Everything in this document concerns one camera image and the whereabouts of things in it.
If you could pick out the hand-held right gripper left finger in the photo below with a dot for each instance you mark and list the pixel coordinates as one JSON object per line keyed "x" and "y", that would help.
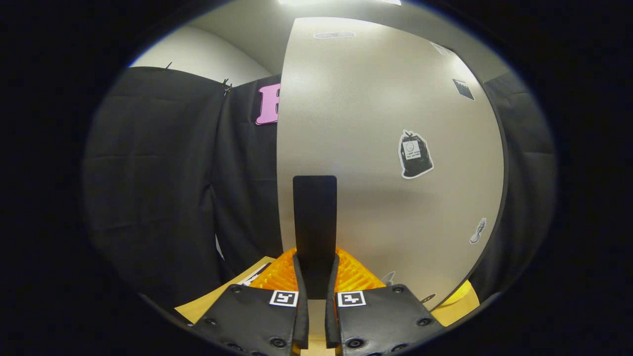
{"x": 302, "y": 321}

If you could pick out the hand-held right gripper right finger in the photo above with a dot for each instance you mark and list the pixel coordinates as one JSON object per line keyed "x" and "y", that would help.
{"x": 330, "y": 321}

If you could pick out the yellow coaster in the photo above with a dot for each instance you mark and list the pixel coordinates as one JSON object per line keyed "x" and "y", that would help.
{"x": 461, "y": 292}

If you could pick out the beige cabinet door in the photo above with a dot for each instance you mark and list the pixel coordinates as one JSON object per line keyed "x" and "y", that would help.
{"x": 356, "y": 123}

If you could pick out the black backdrop cloth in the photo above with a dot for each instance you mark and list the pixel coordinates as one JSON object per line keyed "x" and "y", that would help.
{"x": 158, "y": 173}

